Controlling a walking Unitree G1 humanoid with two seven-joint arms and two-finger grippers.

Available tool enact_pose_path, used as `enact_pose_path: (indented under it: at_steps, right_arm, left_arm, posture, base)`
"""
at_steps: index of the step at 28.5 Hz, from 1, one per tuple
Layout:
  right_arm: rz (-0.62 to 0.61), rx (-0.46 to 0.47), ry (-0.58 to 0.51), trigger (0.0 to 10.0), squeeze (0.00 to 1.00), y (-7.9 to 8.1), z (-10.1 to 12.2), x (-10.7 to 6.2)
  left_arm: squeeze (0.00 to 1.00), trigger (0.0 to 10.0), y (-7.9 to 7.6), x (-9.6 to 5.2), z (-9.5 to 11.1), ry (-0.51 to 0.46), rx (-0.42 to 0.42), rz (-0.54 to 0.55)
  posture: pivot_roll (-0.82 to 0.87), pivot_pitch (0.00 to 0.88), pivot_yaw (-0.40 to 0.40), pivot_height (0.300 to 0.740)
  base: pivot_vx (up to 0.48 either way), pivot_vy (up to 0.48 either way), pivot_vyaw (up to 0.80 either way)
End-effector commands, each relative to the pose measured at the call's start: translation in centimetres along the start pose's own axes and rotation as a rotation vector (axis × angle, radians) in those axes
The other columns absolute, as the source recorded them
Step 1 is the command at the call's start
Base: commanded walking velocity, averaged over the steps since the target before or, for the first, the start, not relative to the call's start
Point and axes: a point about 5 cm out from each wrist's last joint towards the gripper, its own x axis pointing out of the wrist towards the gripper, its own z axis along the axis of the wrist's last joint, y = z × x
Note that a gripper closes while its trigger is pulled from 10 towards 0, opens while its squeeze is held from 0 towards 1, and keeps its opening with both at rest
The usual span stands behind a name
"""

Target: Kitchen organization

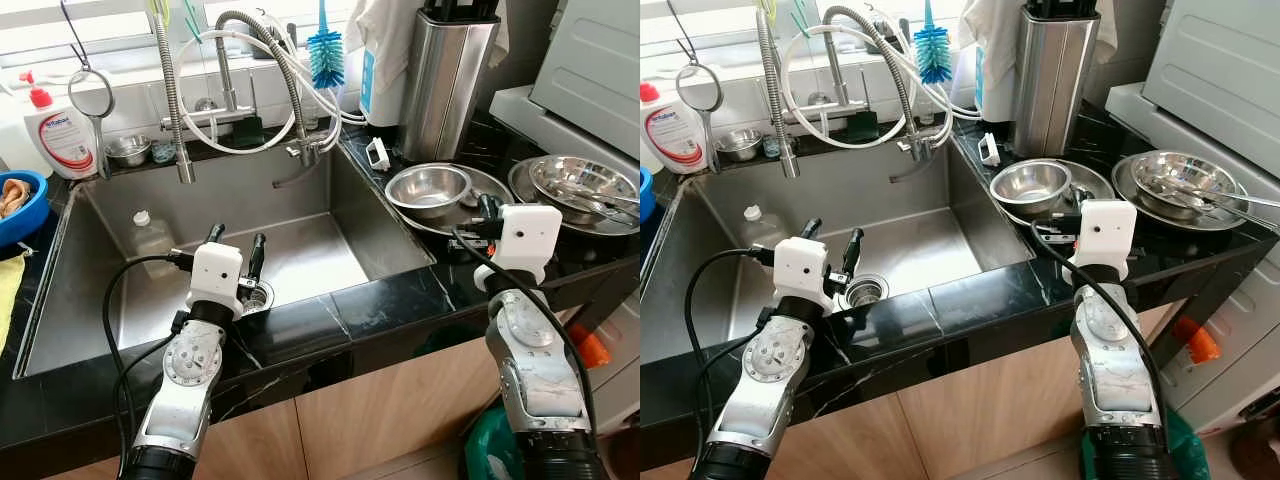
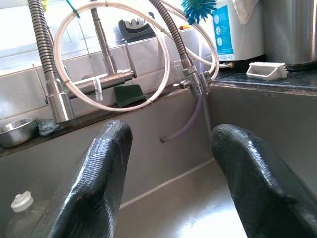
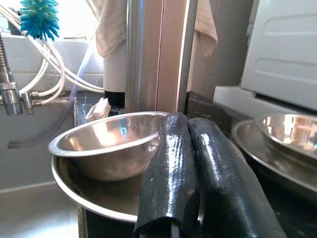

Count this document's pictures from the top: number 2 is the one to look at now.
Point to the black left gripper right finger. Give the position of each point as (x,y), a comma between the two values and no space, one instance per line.
(262,193)

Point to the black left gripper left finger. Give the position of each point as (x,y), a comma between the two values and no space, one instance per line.
(94,178)

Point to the grey green scrubber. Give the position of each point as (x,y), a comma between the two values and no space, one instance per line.
(49,127)

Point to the clear plastic bottle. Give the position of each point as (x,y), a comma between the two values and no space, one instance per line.
(22,202)

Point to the stainless steel sink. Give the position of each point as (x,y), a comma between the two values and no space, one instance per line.
(173,198)

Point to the dark green scouring pad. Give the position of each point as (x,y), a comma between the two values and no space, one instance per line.
(128,95)

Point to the small steel bowl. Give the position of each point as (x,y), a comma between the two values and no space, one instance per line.
(15,134)

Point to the clear flexible tube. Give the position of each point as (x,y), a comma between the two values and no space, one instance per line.
(190,119)

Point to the steel tap with lever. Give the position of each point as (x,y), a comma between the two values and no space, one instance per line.
(106,54)

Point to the small white brush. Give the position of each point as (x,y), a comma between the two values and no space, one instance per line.
(265,68)

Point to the black knife sharpener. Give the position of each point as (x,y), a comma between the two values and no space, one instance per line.
(136,31)

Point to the white water filter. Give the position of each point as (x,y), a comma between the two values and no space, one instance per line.
(245,37)

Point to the stainless steel knife block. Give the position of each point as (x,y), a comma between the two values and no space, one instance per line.
(292,32)

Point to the steel gooseneck spring faucet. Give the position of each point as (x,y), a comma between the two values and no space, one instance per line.
(178,37)

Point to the blue bottle brush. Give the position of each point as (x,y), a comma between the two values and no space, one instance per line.
(198,11)

